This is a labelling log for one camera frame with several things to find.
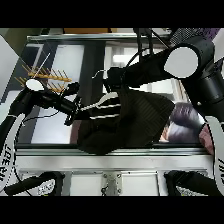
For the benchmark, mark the grey checked garment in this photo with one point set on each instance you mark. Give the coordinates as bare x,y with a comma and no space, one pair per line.
181,33

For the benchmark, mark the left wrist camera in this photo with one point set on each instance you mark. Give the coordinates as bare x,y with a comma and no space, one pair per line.
70,88

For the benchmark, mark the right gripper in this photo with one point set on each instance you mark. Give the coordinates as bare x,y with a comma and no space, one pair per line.
115,78

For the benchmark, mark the dark brown garment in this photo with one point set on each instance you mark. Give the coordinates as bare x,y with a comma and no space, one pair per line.
140,123

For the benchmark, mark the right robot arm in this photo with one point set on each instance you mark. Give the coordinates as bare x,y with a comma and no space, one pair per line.
150,68

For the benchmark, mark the silver frame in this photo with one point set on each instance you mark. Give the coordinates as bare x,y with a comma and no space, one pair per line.
113,160

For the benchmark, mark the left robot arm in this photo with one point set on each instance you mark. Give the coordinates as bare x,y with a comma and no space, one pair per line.
43,98

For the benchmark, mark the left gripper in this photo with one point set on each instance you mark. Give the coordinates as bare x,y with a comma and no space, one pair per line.
73,112

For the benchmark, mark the white clothes hanger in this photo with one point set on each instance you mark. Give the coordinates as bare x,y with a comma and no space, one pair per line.
100,104

